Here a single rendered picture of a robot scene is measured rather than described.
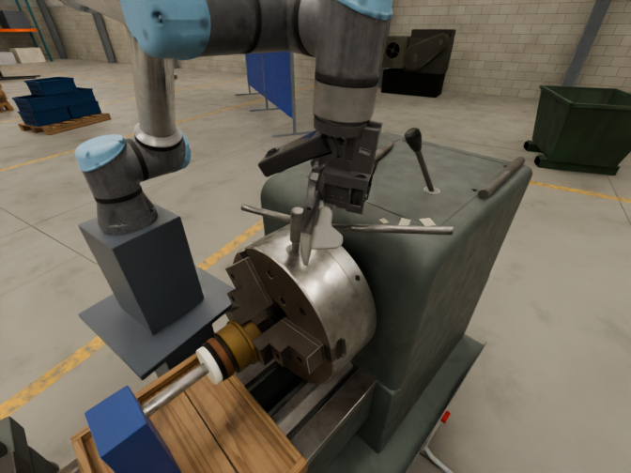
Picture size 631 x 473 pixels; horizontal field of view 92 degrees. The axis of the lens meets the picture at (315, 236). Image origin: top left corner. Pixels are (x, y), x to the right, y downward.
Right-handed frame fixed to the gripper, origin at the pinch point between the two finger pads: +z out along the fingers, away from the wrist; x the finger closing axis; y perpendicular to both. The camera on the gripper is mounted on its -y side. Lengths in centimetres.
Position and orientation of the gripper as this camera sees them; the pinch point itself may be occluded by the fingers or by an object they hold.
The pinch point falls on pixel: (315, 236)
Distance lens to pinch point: 51.5
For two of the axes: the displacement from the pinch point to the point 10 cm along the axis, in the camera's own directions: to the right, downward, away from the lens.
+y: 9.5, 2.3, -1.9
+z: -0.7, 7.8, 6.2
